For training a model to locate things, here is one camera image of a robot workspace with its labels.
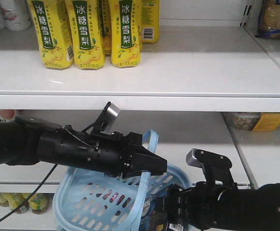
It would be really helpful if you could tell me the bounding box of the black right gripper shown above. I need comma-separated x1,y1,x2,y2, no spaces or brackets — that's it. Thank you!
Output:
163,181,237,230

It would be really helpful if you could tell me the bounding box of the blue chocolate cookie box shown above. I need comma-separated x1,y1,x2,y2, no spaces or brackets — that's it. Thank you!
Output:
138,199,187,231

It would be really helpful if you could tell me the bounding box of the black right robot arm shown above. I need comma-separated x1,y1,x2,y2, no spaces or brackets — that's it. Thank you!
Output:
161,182,280,231

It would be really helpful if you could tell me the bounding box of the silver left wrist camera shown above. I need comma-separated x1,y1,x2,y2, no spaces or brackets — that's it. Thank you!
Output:
93,102,120,132

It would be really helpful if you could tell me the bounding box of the yellow pear drink bottle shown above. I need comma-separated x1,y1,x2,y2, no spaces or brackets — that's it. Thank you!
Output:
65,0,105,70
109,0,141,68
27,0,74,70

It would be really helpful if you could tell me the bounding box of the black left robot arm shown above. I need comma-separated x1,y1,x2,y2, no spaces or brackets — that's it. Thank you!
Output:
0,116,167,178

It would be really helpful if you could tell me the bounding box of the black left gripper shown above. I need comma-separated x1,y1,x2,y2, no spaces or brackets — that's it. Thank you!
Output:
37,125,167,179

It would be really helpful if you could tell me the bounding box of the clear snack box yellow label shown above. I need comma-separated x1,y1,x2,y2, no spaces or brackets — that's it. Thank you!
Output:
223,112,280,131

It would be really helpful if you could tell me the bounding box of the light blue plastic basket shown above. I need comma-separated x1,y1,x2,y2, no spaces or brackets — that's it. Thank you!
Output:
52,129,192,231

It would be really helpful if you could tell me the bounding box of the cracker packet blue wrapper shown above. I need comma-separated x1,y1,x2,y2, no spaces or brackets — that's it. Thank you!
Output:
256,0,280,39

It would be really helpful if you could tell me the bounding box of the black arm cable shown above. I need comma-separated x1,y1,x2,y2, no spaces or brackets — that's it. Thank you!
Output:
0,163,58,229

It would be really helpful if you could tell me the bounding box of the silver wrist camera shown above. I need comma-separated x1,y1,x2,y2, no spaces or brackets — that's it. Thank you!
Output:
93,102,120,132
186,148,234,189

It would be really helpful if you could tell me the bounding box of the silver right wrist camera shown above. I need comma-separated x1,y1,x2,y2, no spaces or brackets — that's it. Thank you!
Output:
186,148,234,189

